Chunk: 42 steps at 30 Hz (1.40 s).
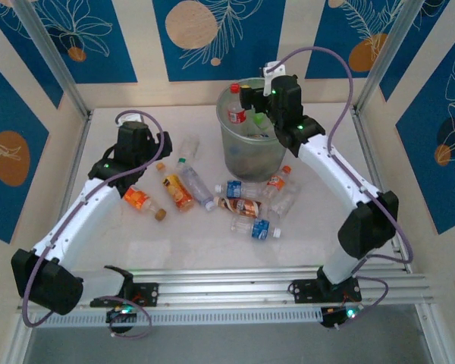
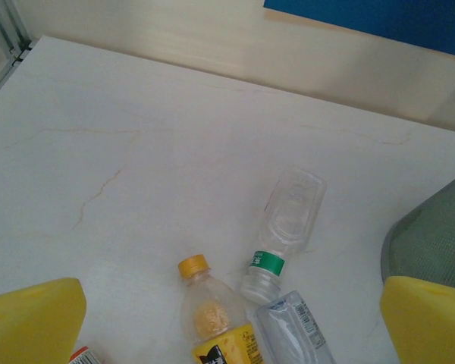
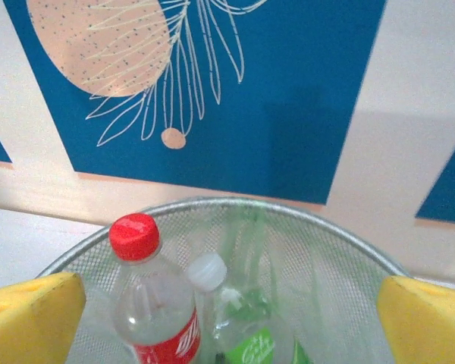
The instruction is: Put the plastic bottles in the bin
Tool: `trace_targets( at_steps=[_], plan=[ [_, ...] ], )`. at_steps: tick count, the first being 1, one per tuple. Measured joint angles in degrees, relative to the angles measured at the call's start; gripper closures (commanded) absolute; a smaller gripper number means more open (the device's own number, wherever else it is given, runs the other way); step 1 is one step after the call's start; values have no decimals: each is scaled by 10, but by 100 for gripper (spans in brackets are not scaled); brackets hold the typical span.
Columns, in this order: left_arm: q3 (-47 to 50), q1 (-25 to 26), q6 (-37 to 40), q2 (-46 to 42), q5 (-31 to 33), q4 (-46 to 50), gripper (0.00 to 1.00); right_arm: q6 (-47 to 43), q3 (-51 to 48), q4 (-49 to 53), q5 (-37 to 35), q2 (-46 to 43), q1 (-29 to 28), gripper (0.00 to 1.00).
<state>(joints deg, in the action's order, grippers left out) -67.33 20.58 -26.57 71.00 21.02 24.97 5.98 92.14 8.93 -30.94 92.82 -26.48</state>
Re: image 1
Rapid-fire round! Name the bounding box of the aluminium table side rail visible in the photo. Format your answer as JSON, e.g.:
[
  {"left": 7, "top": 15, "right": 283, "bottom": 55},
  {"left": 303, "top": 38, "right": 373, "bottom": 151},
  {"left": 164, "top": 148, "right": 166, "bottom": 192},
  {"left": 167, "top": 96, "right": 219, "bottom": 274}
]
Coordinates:
[
  {"left": 39, "top": 111, "right": 94, "bottom": 281},
  {"left": 350, "top": 105, "right": 413, "bottom": 272}
]

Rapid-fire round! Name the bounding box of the black controller board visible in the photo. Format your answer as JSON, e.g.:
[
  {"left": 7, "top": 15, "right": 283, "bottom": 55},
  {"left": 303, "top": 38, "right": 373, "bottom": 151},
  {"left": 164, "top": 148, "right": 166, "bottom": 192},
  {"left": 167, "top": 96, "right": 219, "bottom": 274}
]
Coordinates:
[
  {"left": 321, "top": 305, "right": 365, "bottom": 329},
  {"left": 105, "top": 305, "right": 137, "bottom": 334}
]

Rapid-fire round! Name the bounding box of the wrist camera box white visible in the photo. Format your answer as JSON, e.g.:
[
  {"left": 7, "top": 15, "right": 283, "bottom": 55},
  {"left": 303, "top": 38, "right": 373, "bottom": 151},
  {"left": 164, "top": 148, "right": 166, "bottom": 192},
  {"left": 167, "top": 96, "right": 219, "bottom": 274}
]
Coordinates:
[
  {"left": 115, "top": 111, "right": 144, "bottom": 124},
  {"left": 262, "top": 61, "right": 288, "bottom": 96}
]

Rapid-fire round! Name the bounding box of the blue label water bottle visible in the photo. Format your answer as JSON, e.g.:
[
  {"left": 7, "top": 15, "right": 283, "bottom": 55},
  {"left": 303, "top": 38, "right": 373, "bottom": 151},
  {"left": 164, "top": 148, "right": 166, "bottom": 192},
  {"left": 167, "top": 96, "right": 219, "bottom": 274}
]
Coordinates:
[
  {"left": 215, "top": 180, "right": 268, "bottom": 200},
  {"left": 230, "top": 215, "right": 283, "bottom": 240}
]

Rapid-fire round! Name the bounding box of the orange juice bottle orange cap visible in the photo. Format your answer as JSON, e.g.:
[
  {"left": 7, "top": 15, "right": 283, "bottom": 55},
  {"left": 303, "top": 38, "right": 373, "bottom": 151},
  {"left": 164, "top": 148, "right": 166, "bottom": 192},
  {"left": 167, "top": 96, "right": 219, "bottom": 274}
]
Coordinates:
[{"left": 155, "top": 162, "right": 196, "bottom": 212}]

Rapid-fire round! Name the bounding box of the red label bottle orange cap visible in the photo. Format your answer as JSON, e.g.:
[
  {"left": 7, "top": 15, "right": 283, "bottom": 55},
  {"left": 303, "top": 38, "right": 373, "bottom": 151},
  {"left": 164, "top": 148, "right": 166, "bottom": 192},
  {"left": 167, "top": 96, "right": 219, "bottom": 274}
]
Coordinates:
[{"left": 263, "top": 165, "right": 293, "bottom": 198}]

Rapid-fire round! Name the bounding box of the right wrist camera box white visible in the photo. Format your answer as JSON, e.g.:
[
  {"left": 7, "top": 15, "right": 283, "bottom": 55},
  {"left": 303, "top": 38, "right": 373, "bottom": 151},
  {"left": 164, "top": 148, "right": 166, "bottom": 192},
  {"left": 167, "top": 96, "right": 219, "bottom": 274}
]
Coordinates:
[{"left": 262, "top": 61, "right": 288, "bottom": 96}]

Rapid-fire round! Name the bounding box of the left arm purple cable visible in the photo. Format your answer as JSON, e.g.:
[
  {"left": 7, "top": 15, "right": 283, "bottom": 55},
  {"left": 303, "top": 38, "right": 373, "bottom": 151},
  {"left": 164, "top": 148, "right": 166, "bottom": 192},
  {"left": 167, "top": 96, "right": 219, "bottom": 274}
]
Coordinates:
[{"left": 22, "top": 109, "right": 166, "bottom": 339}]

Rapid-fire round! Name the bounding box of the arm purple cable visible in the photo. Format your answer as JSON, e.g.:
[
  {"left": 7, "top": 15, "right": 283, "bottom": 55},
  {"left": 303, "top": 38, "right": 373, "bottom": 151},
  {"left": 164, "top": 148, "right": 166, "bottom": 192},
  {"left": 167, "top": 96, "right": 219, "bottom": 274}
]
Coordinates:
[
  {"left": 22, "top": 109, "right": 166, "bottom": 339},
  {"left": 271, "top": 45, "right": 414, "bottom": 315}
]

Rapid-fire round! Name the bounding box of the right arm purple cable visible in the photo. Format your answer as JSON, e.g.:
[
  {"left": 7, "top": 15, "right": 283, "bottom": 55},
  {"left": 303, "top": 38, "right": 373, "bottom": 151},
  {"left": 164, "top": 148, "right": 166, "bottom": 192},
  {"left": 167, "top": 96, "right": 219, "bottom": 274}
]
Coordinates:
[{"left": 271, "top": 45, "right": 414, "bottom": 315}]

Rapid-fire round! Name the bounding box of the translucent green waste bin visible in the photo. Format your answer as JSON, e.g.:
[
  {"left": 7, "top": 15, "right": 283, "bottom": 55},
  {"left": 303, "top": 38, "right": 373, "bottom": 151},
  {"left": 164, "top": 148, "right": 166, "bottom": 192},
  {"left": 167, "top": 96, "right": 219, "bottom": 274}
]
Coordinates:
[{"left": 215, "top": 77, "right": 303, "bottom": 183}]

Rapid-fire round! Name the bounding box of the slotted grey cable duct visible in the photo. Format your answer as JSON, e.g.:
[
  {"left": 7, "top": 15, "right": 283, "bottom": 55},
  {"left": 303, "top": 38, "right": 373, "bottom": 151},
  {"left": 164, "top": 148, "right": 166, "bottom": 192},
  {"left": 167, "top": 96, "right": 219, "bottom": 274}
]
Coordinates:
[{"left": 32, "top": 309, "right": 323, "bottom": 328}]

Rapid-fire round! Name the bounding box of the brown coffee drink bottle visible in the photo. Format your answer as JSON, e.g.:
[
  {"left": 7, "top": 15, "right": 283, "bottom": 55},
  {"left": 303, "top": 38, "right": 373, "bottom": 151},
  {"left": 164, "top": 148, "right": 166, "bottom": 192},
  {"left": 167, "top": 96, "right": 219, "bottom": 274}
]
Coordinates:
[{"left": 215, "top": 196, "right": 262, "bottom": 218}]

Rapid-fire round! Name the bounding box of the clear ribbed water bottle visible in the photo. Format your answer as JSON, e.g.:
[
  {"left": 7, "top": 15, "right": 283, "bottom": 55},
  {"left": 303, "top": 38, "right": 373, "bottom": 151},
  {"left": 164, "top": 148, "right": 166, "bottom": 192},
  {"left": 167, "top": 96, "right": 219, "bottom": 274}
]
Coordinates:
[{"left": 175, "top": 158, "right": 216, "bottom": 211}]

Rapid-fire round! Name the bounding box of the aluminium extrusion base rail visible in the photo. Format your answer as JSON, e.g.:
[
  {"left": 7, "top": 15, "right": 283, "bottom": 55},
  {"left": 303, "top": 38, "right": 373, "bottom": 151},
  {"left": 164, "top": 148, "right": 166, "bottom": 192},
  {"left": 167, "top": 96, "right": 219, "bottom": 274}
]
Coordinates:
[{"left": 17, "top": 267, "right": 439, "bottom": 312}]

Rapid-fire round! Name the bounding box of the aluminium frame post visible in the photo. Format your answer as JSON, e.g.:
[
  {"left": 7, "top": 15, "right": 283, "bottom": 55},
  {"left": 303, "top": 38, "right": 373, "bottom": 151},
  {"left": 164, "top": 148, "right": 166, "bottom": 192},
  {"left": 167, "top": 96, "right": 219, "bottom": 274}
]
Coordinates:
[
  {"left": 354, "top": 0, "right": 428, "bottom": 113},
  {"left": 3, "top": 312, "right": 35, "bottom": 364},
  {"left": 13, "top": 0, "right": 93, "bottom": 118},
  {"left": 416, "top": 303, "right": 450, "bottom": 364}
]

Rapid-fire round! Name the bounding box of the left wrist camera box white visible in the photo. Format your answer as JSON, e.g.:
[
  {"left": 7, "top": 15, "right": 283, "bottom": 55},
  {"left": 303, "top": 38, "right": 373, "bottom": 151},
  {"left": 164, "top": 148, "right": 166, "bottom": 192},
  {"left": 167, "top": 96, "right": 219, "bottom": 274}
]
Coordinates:
[{"left": 115, "top": 111, "right": 144, "bottom": 124}]

